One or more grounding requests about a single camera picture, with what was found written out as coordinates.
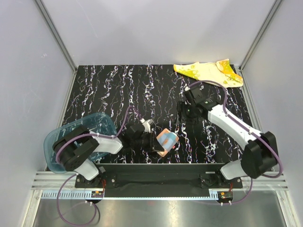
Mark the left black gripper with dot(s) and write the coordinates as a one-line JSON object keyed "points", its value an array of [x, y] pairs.
{"points": [[153, 144]]}

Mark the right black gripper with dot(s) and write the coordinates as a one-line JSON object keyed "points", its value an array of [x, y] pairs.
{"points": [[181, 107]]}

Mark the orange polka dot towel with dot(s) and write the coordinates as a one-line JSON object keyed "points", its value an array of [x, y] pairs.
{"points": [[167, 140]]}

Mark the yellow cream towel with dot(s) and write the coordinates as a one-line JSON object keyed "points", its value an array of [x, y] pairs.
{"points": [[219, 72]]}

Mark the blue transparent plastic bin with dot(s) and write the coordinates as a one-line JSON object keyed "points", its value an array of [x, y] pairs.
{"points": [[99, 123]]}

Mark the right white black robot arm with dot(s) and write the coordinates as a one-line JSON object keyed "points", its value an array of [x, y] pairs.
{"points": [[259, 149]]}

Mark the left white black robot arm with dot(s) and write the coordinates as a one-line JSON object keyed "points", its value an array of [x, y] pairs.
{"points": [[73, 150]]}

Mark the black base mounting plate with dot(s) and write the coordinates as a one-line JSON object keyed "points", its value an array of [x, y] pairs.
{"points": [[197, 175]]}

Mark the black marbled table mat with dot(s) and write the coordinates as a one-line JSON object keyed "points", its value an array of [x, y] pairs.
{"points": [[154, 91]]}

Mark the left small connector box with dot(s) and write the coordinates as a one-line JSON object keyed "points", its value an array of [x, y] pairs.
{"points": [[97, 194]]}

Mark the right orange connector box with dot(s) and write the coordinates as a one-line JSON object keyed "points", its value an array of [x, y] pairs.
{"points": [[226, 196]]}

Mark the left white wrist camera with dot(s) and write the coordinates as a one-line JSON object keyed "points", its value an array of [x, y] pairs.
{"points": [[147, 124]]}

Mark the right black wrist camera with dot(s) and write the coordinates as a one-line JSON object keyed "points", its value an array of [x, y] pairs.
{"points": [[194, 96]]}

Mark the aluminium front rail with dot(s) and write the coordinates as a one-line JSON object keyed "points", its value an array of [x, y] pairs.
{"points": [[63, 186]]}

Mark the right aluminium frame post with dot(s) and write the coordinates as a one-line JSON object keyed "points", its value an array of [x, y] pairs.
{"points": [[266, 23]]}

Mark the aluminium frame post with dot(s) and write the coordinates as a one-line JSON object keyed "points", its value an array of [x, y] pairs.
{"points": [[266, 23], [52, 28]]}

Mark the left aluminium frame post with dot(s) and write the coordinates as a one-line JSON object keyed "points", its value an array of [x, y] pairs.
{"points": [[52, 28]]}

